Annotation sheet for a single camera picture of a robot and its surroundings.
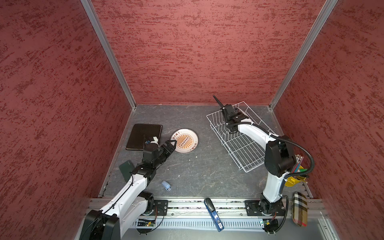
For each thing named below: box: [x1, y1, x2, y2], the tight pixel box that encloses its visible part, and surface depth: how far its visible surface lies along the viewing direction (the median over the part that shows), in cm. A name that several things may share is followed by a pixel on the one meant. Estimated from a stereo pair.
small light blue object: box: [161, 180, 172, 192], surface depth 81 cm
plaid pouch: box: [292, 191, 308, 227], surface depth 73 cm
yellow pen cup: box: [285, 165, 307, 187], surface depth 76 cm
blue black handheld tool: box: [204, 197, 225, 232], surface depth 71 cm
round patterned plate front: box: [170, 128, 199, 154], surface depth 102 cm
